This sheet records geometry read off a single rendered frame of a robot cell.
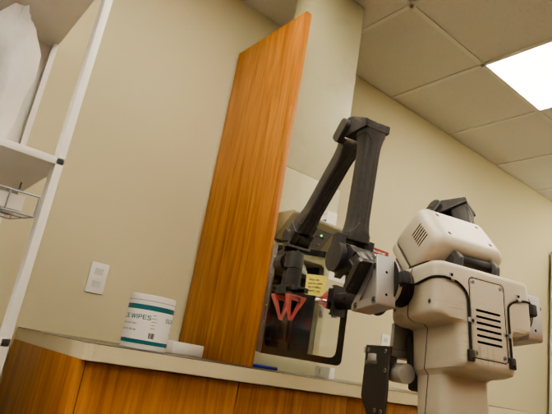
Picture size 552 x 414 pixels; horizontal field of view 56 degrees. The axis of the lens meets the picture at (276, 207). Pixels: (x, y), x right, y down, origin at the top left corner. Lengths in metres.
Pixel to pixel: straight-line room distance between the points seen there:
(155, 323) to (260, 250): 0.53
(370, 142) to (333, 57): 1.09
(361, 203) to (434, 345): 0.38
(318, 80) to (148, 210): 0.91
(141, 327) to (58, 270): 0.64
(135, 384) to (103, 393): 0.08
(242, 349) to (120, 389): 0.55
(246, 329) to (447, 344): 0.83
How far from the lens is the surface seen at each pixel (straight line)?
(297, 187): 2.09
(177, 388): 1.48
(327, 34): 2.45
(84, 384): 1.38
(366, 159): 1.36
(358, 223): 1.31
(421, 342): 1.26
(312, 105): 2.25
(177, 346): 1.85
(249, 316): 1.83
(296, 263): 1.58
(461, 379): 1.25
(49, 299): 2.06
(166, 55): 2.43
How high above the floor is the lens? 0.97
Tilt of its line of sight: 16 degrees up
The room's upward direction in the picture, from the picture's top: 10 degrees clockwise
